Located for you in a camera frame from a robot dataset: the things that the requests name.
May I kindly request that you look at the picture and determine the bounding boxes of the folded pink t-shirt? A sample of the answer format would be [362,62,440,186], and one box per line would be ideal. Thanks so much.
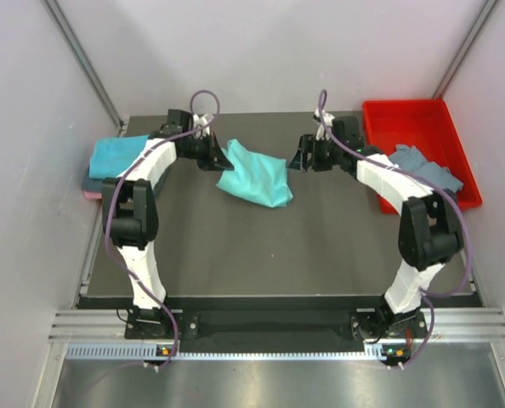
[83,191,102,201]

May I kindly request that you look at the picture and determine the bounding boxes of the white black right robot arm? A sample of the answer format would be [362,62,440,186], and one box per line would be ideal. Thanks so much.
[289,110,464,343]

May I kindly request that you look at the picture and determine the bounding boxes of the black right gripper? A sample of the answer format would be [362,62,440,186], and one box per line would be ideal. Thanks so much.
[289,135,344,173]

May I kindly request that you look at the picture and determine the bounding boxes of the slotted grey cable duct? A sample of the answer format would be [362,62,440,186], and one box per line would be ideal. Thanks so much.
[65,343,406,361]

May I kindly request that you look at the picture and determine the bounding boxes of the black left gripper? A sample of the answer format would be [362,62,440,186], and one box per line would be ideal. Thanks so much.
[179,131,232,171]

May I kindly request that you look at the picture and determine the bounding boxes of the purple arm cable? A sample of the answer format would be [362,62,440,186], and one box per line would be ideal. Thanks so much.
[102,89,222,369]
[314,88,474,370]

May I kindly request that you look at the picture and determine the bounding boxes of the right aluminium corner post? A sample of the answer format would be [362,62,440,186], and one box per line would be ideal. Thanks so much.
[431,0,501,99]

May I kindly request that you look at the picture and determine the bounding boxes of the red plastic bin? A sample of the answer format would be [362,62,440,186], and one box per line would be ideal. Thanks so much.
[362,99,483,211]

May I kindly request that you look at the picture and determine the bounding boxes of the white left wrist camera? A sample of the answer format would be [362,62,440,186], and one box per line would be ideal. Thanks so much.
[192,114,214,138]

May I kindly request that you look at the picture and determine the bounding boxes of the aluminium corner post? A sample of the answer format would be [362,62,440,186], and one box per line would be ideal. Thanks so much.
[41,0,124,128]
[431,0,501,99]

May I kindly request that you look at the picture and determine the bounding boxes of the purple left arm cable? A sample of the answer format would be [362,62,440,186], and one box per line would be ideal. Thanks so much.
[102,89,222,369]

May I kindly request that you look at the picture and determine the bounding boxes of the folded blue t-shirt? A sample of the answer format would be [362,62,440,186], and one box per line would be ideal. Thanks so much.
[88,134,148,179]

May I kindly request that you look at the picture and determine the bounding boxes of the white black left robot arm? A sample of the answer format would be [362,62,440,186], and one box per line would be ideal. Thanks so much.
[102,110,233,339]

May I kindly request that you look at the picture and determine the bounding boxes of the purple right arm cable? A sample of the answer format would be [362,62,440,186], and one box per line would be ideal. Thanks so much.
[314,88,474,370]

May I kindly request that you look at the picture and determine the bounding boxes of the grey-blue t-shirt in bin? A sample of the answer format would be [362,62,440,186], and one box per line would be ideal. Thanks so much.
[389,144,464,194]

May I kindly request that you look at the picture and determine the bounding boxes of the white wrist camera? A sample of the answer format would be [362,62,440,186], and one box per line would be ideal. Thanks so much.
[192,114,214,138]
[313,109,335,141]

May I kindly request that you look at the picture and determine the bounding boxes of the left aluminium corner post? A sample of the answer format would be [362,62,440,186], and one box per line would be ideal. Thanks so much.
[41,0,124,128]

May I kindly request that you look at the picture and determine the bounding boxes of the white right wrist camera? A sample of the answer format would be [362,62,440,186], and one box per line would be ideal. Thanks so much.
[313,109,335,141]

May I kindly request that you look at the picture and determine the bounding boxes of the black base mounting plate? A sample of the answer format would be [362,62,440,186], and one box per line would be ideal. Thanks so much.
[125,310,425,341]

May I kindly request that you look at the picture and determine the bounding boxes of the turquoise t-shirt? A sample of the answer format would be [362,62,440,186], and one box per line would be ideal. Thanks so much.
[216,139,293,208]

